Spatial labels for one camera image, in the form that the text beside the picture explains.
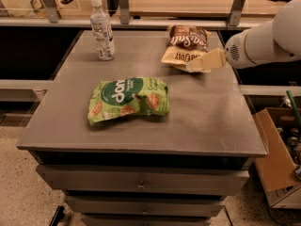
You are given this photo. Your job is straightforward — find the clear plastic water bottle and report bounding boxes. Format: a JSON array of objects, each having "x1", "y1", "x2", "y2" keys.
[{"x1": 90, "y1": 0, "x2": 115, "y2": 61}]

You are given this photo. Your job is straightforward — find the brown and yellow chip bag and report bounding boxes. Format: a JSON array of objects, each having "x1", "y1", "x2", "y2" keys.
[{"x1": 161, "y1": 25, "x2": 210, "y2": 73}]

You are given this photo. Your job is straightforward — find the green stick in box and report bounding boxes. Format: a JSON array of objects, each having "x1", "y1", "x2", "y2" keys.
[{"x1": 286, "y1": 90, "x2": 301, "y2": 126}]

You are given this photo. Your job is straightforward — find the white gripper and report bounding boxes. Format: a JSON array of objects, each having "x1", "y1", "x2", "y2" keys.
[{"x1": 186, "y1": 28, "x2": 260, "y2": 73}]

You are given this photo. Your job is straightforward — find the top cabinet drawer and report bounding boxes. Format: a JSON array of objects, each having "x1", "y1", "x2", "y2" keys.
[{"x1": 37, "y1": 165, "x2": 249, "y2": 196}]

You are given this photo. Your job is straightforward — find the green rice chip bag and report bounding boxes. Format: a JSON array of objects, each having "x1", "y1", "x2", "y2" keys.
[{"x1": 87, "y1": 77, "x2": 170, "y2": 125}]

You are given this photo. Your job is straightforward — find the grey drawer cabinet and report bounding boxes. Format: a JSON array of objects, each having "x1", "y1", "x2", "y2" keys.
[{"x1": 18, "y1": 31, "x2": 266, "y2": 226}]

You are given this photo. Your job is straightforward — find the cardboard box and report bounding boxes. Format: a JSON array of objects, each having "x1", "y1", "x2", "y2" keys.
[{"x1": 253, "y1": 107, "x2": 301, "y2": 209}]

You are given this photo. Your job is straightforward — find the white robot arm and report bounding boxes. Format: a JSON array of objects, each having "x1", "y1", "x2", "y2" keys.
[{"x1": 186, "y1": 0, "x2": 301, "y2": 73}]

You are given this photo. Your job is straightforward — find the cabinet drawer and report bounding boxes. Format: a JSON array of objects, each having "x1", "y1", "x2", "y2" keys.
[
  {"x1": 65, "y1": 196, "x2": 223, "y2": 218},
  {"x1": 37, "y1": 165, "x2": 249, "y2": 196}
]

